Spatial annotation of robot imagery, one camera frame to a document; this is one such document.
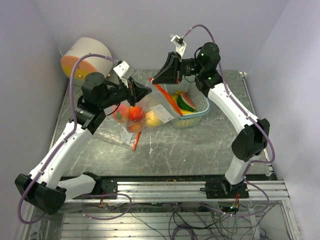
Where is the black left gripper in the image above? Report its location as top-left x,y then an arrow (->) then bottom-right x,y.
98,76 -> 152,110

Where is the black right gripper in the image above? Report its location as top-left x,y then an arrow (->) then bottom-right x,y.
151,52 -> 204,85

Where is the clear orange-zip top bag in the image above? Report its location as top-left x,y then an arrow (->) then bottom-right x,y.
112,78 -> 183,133

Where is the clear orange-zip bag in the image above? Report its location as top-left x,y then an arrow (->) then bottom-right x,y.
93,125 -> 138,151
112,78 -> 183,133

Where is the orange toy peach with leaf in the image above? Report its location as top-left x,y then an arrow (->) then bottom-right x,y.
112,104 -> 130,124

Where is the toy watermelon slice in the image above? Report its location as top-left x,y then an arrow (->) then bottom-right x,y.
176,91 -> 197,113

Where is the yellow toy mango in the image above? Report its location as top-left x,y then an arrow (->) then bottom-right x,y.
144,110 -> 163,128

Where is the yellow toy banana bunch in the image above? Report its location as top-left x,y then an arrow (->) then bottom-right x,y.
172,90 -> 197,115

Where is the red toy wax apple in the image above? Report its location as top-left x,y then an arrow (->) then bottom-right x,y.
129,106 -> 146,123

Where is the pink toy peach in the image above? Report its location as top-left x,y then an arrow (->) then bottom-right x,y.
126,122 -> 144,133

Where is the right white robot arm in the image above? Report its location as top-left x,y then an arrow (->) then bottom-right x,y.
151,41 -> 270,198

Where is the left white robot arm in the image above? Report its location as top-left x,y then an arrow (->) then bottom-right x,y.
14,72 -> 152,215

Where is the white and blue plastic basket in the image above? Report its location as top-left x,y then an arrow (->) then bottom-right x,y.
164,82 -> 211,129

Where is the white cylinder with orange face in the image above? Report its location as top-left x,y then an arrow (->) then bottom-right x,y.
60,37 -> 114,86

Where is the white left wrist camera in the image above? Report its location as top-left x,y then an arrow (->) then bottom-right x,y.
113,61 -> 134,85

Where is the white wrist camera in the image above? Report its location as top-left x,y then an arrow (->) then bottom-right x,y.
113,61 -> 134,85
170,34 -> 187,57

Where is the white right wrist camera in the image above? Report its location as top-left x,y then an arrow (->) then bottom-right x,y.
170,34 -> 187,57

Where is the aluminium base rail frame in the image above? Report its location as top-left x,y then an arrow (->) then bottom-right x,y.
16,172 -> 302,240

